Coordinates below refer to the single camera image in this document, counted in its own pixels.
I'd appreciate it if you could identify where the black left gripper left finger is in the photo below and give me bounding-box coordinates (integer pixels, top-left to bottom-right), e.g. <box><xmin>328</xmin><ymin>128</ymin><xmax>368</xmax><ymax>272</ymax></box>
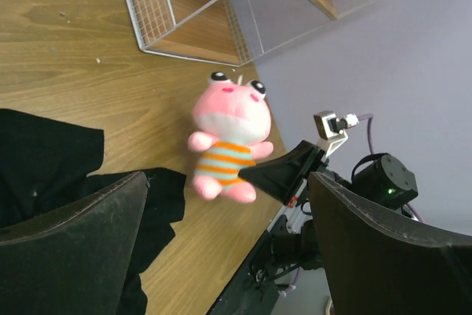
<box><xmin>1</xmin><ymin>172</ymin><xmax>148</xmax><ymax>314</ymax></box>

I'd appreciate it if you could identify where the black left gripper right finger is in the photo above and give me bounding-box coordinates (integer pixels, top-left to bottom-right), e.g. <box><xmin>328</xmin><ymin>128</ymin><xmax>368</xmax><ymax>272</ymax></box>
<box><xmin>308</xmin><ymin>173</ymin><xmax>471</xmax><ymax>315</ymax></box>

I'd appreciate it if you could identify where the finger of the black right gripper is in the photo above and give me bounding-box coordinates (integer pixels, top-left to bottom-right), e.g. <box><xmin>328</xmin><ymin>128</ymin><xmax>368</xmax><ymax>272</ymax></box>
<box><xmin>238</xmin><ymin>140</ymin><xmax>321</xmax><ymax>204</ymax></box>

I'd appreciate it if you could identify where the black t-shirt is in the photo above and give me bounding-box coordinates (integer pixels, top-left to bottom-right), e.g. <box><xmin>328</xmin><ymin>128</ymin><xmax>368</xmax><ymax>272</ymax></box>
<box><xmin>1</xmin><ymin>108</ymin><xmax>186</xmax><ymax>314</ymax></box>

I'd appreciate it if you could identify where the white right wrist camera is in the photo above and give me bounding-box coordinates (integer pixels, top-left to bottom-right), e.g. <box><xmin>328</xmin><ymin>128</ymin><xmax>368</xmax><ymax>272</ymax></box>
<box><xmin>313</xmin><ymin>111</ymin><xmax>359</xmax><ymax>158</ymax></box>

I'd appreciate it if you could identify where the white wire wooden shelf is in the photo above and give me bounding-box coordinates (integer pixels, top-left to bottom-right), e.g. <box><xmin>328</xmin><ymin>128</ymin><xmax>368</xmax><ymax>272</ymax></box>
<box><xmin>125</xmin><ymin>0</ymin><xmax>377</xmax><ymax>66</ymax></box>

